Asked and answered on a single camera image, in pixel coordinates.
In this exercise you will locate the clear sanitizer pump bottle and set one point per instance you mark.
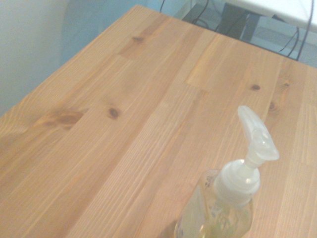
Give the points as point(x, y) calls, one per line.
point(235, 186)

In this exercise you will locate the dark table leg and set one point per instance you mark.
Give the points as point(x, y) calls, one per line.
point(237, 22)

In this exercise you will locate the white side table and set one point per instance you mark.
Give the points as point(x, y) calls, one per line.
point(280, 10)

